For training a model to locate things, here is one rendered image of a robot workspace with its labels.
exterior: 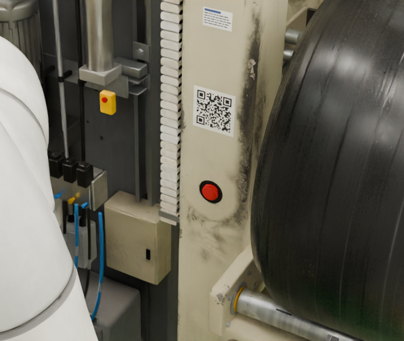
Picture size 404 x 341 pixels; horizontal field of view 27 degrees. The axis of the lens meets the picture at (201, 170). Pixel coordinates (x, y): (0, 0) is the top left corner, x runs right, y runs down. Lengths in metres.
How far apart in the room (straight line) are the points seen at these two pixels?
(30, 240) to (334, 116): 0.59
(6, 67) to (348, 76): 0.53
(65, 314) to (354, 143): 0.55
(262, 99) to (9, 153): 0.82
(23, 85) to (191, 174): 0.77
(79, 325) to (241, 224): 0.82
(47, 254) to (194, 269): 0.97
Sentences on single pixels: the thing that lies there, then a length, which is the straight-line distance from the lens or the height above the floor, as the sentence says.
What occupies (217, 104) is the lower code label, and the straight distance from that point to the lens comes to 1.37.
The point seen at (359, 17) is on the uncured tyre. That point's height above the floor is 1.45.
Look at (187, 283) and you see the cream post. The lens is 1.62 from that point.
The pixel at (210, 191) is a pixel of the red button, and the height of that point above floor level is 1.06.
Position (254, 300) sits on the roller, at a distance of 1.46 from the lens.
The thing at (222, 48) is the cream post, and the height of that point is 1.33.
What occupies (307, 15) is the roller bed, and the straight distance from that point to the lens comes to 1.85.
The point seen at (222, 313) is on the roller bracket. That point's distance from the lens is 1.45.
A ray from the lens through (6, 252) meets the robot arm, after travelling 0.61.
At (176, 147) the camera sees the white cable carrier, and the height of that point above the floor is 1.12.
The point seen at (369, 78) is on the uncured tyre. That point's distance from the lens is 1.12.
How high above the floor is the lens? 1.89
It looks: 33 degrees down
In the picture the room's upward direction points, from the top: 2 degrees clockwise
